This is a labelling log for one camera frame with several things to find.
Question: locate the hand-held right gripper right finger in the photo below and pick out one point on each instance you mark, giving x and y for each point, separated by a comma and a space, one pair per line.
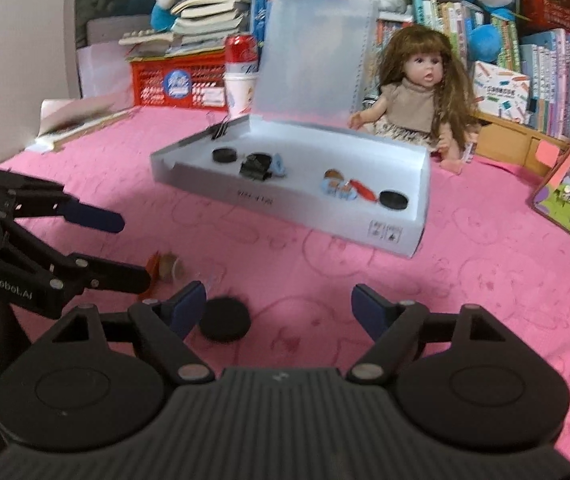
372, 310

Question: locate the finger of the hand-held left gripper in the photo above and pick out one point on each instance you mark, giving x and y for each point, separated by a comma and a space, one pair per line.
115, 277
95, 221

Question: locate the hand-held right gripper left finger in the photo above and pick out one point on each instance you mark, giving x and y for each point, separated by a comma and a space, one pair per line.
187, 307

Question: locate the orange toy carrot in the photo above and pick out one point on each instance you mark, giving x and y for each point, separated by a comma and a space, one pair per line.
154, 262
365, 191

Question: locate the black round lid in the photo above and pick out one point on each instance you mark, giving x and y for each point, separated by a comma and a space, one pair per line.
394, 200
227, 320
225, 155

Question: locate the light blue plastic clip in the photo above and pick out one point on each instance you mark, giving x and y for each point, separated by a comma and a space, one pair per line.
335, 191
277, 164

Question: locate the large black binder clip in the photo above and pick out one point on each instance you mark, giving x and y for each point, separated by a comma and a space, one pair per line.
255, 166

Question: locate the white cardboard box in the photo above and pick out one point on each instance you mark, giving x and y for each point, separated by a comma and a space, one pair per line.
300, 157

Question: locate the clear plastic piece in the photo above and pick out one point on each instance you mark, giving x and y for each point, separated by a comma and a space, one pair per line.
210, 280

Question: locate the pink bunny print blanket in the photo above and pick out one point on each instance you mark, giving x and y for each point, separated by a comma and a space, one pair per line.
465, 285

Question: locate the open book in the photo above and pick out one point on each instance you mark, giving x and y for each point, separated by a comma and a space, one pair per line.
75, 120

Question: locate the red plastic crate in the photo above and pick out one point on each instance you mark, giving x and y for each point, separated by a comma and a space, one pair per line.
150, 85

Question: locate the white paper bag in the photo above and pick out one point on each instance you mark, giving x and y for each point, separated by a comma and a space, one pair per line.
105, 70

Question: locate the small black binder clip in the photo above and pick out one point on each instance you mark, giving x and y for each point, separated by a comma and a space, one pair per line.
220, 131

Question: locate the small brown jar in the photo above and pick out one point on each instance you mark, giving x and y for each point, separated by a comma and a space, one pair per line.
469, 152

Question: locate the white paper cup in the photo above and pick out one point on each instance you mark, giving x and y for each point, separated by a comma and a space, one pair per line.
240, 95

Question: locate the wooden drawer unit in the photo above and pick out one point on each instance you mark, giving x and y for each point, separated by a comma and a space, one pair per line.
510, 147

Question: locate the brown-haired doll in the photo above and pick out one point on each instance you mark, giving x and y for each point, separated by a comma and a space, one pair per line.
415, 95

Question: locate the small blue plush toy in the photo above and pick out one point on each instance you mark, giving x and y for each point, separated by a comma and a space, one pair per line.
162, 10

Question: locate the red drink can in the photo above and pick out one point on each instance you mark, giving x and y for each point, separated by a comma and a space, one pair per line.
240, 52

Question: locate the stack of worn books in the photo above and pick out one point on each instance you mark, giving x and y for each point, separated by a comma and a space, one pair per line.
205, 15

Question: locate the colourful pencil print box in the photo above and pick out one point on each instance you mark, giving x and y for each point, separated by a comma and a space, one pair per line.
500, 90

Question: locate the translucent plastic clipboard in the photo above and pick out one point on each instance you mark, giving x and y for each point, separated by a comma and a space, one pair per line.
310, 60

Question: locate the blue book set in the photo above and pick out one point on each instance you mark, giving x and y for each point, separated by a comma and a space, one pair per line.
259, 15

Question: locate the row of shelved books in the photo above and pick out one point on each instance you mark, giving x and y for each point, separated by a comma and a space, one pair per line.
555, 85

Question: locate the large blue plush toy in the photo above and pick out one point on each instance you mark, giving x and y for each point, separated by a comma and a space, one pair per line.
485, 40

